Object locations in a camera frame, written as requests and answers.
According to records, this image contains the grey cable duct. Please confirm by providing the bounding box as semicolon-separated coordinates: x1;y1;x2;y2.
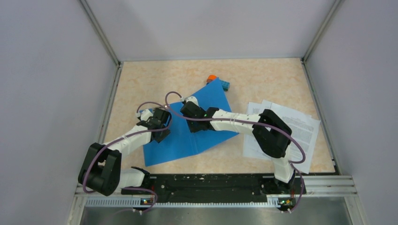
85;197;280;208

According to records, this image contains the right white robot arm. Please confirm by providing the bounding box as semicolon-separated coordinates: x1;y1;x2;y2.
180;100;294;193

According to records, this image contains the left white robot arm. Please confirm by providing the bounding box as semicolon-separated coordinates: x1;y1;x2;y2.
78;108;172;196

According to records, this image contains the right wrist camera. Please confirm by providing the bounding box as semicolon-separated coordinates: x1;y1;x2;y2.
183;96;199;106

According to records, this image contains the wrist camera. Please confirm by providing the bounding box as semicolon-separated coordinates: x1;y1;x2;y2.
183;96;199;106
136;109;153;121

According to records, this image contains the blue file folder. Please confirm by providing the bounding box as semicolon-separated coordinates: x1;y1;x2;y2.
139;77;240;167

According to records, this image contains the toy truck orange blue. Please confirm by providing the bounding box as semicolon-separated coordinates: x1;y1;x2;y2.
206;75;230;91

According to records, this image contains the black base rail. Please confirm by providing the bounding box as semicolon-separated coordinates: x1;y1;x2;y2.
121;172;306;211

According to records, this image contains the top printed paper sheet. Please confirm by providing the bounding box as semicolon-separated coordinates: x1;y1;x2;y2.
261;100;320;174

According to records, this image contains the printed paper sheet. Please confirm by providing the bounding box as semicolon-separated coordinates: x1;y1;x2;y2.
261;100;320;174
243;100;272;160

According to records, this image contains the lower printed paper sheet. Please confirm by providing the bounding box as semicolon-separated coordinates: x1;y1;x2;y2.
243;100;272;160

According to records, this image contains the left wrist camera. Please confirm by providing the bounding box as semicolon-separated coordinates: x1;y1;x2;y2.
136;109;153;121

